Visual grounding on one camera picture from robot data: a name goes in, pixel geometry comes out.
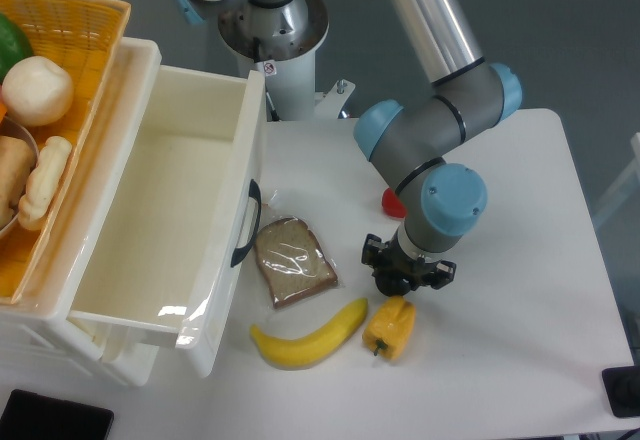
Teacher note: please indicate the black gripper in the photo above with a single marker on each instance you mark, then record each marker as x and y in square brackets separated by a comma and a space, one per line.
[396, 265]

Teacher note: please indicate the dark purple mangosteen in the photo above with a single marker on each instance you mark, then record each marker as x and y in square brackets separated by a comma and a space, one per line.
[392, 284]

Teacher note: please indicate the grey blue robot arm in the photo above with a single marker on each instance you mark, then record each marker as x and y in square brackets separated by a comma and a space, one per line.
[443, 201]

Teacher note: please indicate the red bell pepper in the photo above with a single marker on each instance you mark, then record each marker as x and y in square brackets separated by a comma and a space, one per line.
[391, 205]

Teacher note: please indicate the yellow bell pepper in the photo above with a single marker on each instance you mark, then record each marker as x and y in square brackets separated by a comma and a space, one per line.
[389, 330]

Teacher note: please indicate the bagged brown bread slice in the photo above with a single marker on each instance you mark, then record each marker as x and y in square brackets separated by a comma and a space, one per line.
[292, 262]

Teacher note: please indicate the yellow banana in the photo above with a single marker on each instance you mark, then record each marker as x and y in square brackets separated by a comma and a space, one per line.
[314, 347]

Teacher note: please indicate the white plastic drawer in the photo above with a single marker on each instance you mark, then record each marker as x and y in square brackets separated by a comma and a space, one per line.
[184, 216]

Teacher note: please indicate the black device at edge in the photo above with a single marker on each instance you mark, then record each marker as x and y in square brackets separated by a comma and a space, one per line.
[622, 389]

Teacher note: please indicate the white drawer cabinet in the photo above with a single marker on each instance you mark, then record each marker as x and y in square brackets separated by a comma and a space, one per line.
[45, 331]

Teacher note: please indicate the pale bone-shaped bread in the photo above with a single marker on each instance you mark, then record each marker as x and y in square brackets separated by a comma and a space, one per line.
[42, 183]

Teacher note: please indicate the orange woven basket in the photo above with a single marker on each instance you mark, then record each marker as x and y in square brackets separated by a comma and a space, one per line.
[81, 37]

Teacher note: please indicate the beige bread roll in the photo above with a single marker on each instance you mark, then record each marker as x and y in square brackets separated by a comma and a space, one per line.
[17, 160]

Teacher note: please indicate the white round bun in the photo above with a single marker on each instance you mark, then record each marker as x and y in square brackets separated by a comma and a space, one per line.
[37, 92]

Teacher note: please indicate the black tablet device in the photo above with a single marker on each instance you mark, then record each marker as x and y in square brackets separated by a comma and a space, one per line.
[29, 415]

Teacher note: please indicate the green fruit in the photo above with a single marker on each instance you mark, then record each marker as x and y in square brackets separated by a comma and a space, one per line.
[15, 45]

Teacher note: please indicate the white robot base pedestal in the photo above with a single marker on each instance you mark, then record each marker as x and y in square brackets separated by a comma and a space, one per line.
[281, 43]

